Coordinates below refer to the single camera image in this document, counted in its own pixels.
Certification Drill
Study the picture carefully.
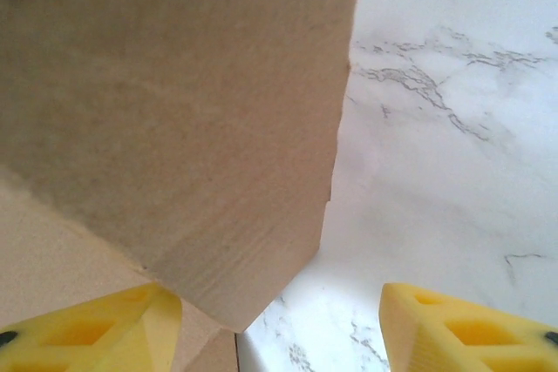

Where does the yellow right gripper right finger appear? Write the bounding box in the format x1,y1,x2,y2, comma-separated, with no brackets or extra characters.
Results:
380,281,558,372

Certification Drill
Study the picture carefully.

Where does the brown cardboard box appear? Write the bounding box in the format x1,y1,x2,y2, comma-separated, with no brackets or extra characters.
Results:
0,0,365,372

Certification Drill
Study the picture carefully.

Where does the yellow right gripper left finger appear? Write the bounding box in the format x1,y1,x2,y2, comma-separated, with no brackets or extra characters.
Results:
0,282,183,372

